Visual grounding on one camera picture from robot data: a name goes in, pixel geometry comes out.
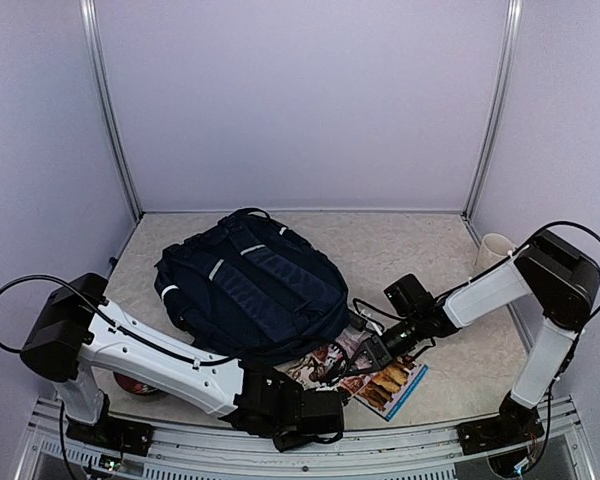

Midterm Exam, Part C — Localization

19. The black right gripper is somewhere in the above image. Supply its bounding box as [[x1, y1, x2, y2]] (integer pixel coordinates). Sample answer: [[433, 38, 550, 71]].
[[342, 312, 424, 377]]

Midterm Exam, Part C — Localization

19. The illustrated taming shrew book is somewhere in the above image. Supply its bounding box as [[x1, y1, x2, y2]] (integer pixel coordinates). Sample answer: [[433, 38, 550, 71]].
[[285, 346, 370, 397]]

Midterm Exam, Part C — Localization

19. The navy blue student backpack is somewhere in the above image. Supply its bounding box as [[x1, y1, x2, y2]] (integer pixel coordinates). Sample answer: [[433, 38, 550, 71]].
[[154, 208, 349, 366]]

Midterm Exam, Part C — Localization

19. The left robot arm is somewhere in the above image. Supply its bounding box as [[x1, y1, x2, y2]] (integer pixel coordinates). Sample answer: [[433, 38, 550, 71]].
[[0, 273, 344, 452]]

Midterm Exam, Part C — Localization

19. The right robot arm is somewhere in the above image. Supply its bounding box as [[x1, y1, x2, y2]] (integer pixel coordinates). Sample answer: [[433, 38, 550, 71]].
[[353, 220, 600, 444]]

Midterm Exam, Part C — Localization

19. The blue white booklet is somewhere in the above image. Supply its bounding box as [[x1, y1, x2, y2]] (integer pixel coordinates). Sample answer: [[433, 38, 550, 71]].
[[334, 327, 430, 424]]

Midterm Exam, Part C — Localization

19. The floral ceramic mug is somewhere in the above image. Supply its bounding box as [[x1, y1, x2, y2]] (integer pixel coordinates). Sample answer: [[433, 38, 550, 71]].
[[473, 233, 516, 275]]

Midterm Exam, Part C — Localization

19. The red floral plate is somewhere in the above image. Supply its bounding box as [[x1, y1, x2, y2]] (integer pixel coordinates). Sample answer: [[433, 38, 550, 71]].
[[113, 372, 168, 400]]

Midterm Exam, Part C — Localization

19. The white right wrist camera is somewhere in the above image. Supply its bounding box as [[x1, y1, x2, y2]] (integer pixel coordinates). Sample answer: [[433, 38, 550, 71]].
[[348, 309, 385, 336]]

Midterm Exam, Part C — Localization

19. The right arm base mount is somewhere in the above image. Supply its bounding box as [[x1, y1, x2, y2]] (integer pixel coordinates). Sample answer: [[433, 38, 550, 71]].
[[456, 393, 545, 455]]

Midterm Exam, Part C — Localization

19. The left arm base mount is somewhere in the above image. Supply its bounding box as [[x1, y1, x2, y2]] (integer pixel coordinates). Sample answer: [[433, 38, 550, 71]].
[[66, 394, 155, 457]]

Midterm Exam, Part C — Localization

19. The aluminium front rail frame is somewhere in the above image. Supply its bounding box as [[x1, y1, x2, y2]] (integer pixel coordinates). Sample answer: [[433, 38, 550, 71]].
[[14, 399, 596, 480]]

